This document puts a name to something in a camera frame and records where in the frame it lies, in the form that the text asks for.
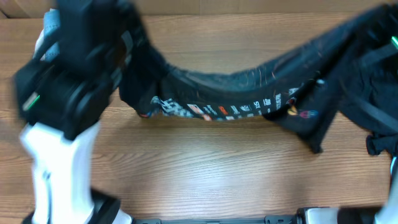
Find black patterned sports jersey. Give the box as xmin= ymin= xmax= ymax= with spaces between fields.
xmin=119 ymin=3 xmax=397 ymax=153

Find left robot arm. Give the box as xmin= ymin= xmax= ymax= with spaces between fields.
xmin=14 ymin=1 xmax=133 ymax=224

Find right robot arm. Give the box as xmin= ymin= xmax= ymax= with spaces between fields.
xmin=289 ymin=156 xmax=397 ymax=224

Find folded blue denim jeans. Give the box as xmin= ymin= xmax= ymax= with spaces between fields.
xmin=43 ymin=9 xmax=61 ymax=62

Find folded white cloth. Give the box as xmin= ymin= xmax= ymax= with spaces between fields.
xmin=32 ymin=30 xmax=44 ymax=58

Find black garment pile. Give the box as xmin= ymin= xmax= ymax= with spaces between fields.
xmin=340 ymin=66 xmax=397 ymax=156

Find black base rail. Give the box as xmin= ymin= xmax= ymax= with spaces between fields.
xmin=132 ymin=215 xmax=303 ymax=224

